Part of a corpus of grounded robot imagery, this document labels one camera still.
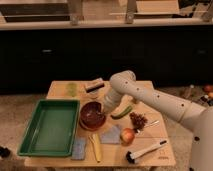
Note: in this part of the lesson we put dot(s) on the wooden table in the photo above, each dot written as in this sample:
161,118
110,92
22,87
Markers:
114,155

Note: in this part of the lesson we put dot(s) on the yellow banana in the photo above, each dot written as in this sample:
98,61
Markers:
94,138

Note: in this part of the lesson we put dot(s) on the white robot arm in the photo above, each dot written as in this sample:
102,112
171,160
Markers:
192,116

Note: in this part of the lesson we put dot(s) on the light green leaf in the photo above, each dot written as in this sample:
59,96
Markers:
71,89

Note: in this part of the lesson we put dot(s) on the blue grey sponge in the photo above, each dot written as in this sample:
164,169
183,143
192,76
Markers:
78,152

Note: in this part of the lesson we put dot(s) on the orange bowl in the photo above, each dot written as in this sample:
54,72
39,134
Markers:
93,124

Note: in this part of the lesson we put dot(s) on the bunch of red grapes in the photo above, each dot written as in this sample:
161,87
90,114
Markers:
138,121

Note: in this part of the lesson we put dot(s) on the black object on floor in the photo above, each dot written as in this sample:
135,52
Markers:
4,152

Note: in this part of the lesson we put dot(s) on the white black brush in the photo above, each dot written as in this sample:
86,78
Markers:
132,156

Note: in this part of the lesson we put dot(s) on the black white board eraser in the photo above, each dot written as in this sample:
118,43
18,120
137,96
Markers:
93,85

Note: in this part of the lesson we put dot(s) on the grey triangular cloth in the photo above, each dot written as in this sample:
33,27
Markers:
111,136

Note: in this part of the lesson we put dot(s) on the green plastic tray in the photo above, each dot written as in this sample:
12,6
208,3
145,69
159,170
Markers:
51,129

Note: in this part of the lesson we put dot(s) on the metal spoon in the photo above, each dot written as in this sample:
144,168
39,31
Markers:
146,126

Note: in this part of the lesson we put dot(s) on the green chili pepper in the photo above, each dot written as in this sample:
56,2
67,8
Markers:
127,110

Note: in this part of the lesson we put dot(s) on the dark brown bowl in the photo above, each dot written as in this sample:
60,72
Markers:
91,111

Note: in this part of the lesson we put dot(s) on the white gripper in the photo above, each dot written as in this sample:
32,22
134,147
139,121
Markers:
111,101

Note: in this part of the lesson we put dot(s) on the red yellow apple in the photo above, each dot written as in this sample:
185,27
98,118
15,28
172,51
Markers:
127,135

